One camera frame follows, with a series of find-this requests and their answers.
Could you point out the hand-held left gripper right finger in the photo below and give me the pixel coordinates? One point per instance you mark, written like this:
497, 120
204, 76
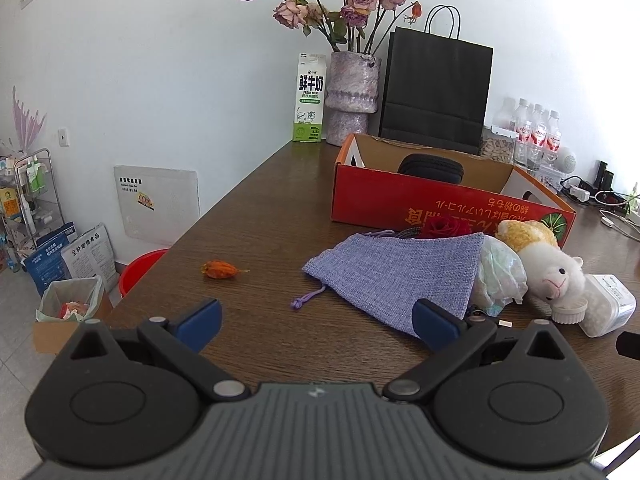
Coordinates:
435, 324

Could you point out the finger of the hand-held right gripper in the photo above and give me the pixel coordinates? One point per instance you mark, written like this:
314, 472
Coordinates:
630, 344

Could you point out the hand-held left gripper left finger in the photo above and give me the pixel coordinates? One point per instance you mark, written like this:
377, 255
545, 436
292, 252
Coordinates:
202, 321

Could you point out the clear plastic jar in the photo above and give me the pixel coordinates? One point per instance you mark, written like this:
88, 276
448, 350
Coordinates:
607, 305

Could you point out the white green plastic bundle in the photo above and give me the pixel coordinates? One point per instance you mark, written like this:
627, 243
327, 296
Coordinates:
500, 275

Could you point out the red rose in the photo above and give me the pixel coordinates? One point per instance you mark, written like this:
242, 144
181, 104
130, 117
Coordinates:
445, 227

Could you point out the white yellow plush sheep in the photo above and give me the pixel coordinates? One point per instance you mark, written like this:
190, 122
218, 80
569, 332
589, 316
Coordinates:
545, 270

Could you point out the red cardboard box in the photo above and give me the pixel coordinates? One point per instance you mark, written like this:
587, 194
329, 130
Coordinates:
380, 195

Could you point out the clear container of seeds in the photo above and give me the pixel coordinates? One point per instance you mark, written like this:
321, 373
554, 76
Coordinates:
497, 150

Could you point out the orange dried fruit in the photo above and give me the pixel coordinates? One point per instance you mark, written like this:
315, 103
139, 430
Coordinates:
220, 269

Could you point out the red bucket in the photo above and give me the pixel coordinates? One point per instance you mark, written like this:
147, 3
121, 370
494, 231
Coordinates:
140, 270

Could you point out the white pet food bag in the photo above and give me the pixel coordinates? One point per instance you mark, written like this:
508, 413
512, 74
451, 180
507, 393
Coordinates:
90, 260

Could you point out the white board with sticker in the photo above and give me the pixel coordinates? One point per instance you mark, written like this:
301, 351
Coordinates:
160, 195

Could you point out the black and red device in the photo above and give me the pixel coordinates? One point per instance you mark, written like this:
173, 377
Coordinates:
607, 198

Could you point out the small green bottle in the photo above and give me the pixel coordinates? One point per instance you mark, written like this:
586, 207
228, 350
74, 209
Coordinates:
636, 195

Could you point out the white bin liner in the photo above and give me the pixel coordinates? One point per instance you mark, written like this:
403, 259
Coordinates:
55, 292

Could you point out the cardboard trash bin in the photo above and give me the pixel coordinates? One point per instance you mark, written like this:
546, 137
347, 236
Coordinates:
47, 340

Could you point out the black zip case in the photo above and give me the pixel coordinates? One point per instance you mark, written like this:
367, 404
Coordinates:
430, 167

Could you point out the short black block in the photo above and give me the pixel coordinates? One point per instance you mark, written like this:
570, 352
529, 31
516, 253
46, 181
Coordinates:
609, 179

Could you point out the blue pet food bag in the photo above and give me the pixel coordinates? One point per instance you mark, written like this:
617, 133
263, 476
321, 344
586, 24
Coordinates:
45, 265

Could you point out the tall black block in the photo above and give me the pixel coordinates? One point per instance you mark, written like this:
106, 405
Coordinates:
601, 172

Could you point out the white printed tin box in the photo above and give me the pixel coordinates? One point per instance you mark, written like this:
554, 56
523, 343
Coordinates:
552, 177

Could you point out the clear drinking glass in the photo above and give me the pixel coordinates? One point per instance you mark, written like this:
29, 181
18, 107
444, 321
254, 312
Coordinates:
526, 156

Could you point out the white round speaker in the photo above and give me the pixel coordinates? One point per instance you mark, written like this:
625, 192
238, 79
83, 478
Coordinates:
567, 160

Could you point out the group of small toiletry bottles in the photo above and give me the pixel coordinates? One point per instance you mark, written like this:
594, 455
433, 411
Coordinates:
32, 177

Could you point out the black paper bag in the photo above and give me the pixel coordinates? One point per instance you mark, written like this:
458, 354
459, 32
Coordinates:
435, 85

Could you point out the purple textured vase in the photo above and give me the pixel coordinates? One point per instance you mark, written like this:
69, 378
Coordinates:
350, 90

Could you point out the white green milk carton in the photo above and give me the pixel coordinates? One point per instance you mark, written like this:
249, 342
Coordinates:
310, 90

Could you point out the white wall charger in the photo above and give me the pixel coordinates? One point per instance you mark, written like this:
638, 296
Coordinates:
580, 193

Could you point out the white wall switch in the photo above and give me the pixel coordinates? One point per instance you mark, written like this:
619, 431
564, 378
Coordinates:
62, 137

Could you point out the purple wall sticker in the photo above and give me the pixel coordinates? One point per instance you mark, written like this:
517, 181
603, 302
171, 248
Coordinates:
25, 120

